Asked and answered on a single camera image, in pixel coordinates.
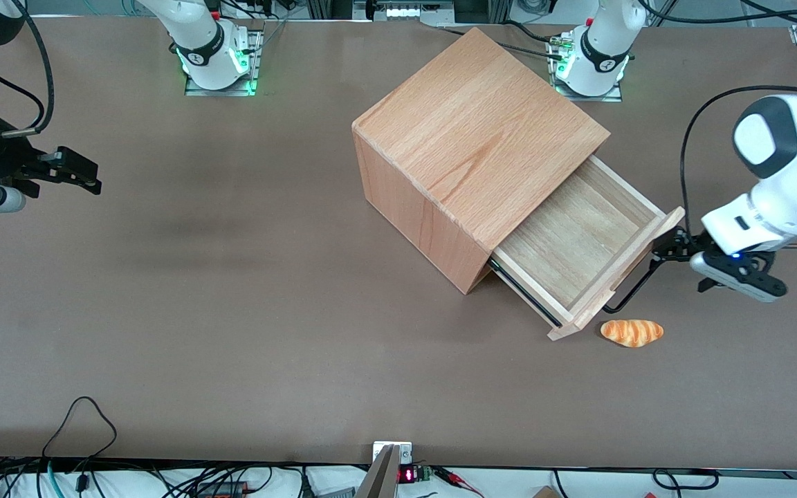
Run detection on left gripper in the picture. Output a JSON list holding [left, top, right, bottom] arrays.
[[650, 194, 788, 268]]

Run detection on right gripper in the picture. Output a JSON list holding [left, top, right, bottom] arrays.
[[0, 124, 103, 201]]

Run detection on wooden drawer with black handle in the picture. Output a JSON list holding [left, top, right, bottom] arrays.
[[487, 156, 687, 342]]

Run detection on wooden drawer cabinet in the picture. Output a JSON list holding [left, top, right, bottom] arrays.
[[351, 26, 611, 296]]

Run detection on orange toy bread loaf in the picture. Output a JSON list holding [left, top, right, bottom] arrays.
[[600, 319, 665, 348]]

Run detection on red clip leads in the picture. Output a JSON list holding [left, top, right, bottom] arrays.
[[432, 466, 484, 497]]

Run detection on aluminium profile bar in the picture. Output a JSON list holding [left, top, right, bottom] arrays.
[[355, 444, 401, 498]]

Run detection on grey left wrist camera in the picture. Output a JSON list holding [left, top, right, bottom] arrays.
[[689, 251, 789, 304]]

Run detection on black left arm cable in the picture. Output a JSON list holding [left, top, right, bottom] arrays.
[[679, 84, 797, 230]]

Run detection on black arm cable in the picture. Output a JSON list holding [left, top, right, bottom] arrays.
[[0, 0, 55, 138], [679, 84, 797, 230]]

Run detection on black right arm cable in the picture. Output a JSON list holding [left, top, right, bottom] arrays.
[[0, 0, 55, 138]]

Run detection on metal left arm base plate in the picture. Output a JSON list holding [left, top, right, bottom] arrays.
[[546, 33, 625, 104]]

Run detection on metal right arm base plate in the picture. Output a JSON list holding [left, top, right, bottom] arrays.
[[183, 26, 265, 98]]

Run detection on black looped cable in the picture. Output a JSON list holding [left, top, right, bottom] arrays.
[[42, 396, 118, 461]]

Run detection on black coiled cable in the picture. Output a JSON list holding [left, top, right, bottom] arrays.
[[650, 468, 722, 491]]

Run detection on black base power cable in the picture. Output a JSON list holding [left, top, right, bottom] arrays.
[[433, 25, 567, 60]]

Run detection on tangled black cable bundle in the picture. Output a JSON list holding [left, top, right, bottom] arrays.
[[0, 456, 306, 498]]

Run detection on white metal bracket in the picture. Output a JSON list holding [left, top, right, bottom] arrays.
[[372, 441, 414, 465]]

